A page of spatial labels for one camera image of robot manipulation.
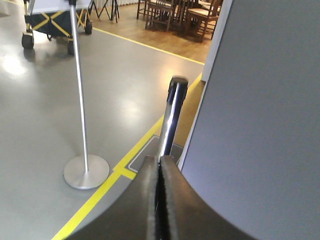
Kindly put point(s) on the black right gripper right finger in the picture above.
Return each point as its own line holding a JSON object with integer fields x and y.
{"x": 184, "y": 215}

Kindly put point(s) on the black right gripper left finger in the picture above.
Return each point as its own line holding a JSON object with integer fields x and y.
{"x": 133, "y": 215}

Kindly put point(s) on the white fridge door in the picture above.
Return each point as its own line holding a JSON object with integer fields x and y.
{"x": 254, "y": 154}

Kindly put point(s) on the silver sign stand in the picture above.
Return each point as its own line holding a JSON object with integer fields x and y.
{"x": 86, "y": 171}

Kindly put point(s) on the wooden chair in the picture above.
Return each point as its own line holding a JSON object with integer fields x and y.
{"x": 202, "y": 18}
{"x": 160, "y": 12}

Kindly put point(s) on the black tripod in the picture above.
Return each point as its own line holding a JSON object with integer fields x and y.
{"x": 110, "y": 7}

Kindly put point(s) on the black yellow utility cart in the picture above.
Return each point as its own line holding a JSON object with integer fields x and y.
{"x": 50, "y": 17}

